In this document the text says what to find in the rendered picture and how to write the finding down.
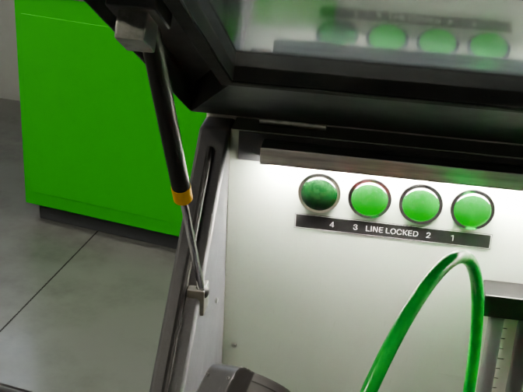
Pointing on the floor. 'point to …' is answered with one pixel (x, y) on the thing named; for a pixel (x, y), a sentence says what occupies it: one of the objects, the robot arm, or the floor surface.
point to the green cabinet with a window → (93, 126)
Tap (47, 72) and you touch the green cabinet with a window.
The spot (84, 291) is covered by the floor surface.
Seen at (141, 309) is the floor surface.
